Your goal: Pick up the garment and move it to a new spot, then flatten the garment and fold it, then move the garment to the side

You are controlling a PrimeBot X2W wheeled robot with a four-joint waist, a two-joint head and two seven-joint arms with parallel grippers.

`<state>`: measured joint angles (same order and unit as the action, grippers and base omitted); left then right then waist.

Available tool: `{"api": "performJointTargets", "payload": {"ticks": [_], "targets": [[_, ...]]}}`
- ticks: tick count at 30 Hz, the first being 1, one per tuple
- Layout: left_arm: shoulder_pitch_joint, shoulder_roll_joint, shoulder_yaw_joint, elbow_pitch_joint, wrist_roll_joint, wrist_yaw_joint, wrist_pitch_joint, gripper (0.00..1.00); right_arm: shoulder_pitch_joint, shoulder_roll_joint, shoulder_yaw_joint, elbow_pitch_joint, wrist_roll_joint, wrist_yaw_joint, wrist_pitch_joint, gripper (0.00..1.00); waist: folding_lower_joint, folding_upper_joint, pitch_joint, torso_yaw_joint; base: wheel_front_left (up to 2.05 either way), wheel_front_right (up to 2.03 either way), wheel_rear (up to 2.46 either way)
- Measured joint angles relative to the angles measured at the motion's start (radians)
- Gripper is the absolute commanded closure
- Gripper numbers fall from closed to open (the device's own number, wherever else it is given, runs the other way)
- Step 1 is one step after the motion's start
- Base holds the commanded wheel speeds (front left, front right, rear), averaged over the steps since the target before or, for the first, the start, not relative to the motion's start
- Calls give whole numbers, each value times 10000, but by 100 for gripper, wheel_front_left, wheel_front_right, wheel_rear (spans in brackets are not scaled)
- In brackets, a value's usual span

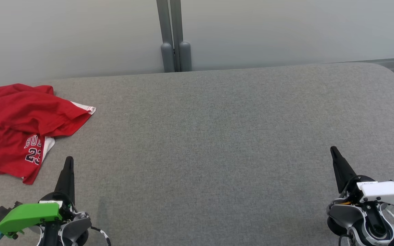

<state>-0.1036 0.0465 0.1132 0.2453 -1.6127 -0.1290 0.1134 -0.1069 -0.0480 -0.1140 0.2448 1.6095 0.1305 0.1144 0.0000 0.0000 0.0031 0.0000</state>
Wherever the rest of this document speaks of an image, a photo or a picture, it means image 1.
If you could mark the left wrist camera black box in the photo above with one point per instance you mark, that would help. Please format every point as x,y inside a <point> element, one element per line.
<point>0,213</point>

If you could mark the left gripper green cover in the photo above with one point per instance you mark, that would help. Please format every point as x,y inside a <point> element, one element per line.
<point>26,213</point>

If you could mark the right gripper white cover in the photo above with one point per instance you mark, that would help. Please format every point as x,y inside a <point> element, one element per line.
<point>385,191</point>

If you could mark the red shorts white stripe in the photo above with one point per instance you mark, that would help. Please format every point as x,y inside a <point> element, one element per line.
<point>22,106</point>

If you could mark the red basketball jersey white trim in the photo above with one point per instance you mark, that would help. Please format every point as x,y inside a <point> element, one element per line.
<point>12,153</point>

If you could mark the grey metal frame rail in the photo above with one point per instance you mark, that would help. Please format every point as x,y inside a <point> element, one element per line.
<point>371,61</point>

